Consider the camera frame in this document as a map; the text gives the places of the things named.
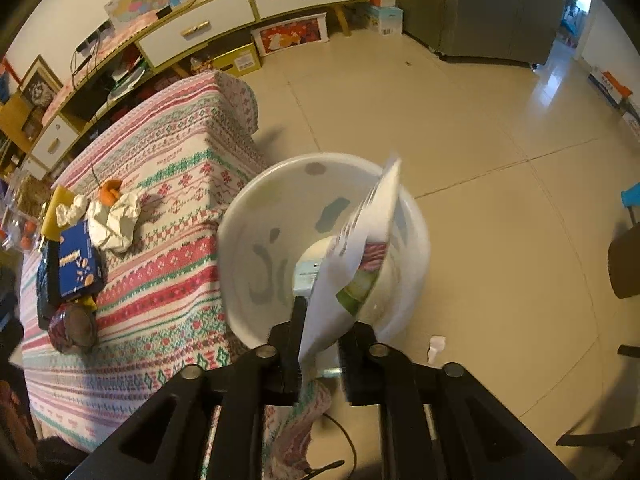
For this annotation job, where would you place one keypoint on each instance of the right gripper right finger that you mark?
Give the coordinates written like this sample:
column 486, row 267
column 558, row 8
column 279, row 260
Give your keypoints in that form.
column 438, row 423

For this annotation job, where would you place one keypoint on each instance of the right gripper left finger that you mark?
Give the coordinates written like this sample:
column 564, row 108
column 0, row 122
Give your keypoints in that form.
column 206, row 423

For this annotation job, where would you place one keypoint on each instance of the red milk can front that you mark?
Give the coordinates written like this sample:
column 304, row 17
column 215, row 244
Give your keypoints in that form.
column 73, row 329

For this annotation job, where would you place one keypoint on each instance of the yellow snack wrapper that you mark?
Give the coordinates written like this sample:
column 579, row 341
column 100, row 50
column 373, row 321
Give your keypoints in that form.
column 87, row 302

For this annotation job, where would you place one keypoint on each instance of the white foil snack bag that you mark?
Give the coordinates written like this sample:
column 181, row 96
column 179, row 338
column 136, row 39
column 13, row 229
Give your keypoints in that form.
column 349, row 270

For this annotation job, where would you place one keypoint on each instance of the black plastic tray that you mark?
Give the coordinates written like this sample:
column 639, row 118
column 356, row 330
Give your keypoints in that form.
column 48, row 288

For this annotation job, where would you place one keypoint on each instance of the light blue mask box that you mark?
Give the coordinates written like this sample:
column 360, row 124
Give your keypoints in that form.
column 305, row 274

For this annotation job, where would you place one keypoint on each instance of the yellow green sponge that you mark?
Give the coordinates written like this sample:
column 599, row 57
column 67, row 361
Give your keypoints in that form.
column 50, row 229

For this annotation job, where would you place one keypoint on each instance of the white tissue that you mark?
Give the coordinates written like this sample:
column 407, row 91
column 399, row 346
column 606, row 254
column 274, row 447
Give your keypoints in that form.
column 69, row 215

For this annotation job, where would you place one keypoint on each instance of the white plastic trash bin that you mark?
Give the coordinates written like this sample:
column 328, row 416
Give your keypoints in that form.
column 288, row 215

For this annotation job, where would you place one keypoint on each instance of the patterned striped tablecloth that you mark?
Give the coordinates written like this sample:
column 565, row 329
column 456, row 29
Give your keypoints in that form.
column 186, row 152

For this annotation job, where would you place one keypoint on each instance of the glass jar with oranges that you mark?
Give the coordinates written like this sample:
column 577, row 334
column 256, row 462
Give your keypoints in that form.
column 20, row 209

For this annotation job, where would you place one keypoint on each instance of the blue plastic stool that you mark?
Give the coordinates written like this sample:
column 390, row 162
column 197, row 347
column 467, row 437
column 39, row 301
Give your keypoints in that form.
column 630, row 199

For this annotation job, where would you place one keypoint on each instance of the cardboard box blue orange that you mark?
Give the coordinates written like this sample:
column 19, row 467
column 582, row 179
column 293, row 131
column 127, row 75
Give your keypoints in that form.
column 615, row 92

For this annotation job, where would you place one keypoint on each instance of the framed cat picture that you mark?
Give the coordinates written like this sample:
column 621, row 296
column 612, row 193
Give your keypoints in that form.
column 40, row 85

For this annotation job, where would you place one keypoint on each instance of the long wooden tv cabinet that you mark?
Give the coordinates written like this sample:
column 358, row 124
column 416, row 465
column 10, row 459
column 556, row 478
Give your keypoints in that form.
column 161, row 43

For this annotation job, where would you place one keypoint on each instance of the red framed picture on floor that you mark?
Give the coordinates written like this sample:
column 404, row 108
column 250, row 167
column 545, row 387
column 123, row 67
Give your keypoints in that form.
column 289, row 34

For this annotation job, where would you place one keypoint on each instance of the grey refrigerator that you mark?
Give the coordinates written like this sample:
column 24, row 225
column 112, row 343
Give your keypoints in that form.
column 520, row 31

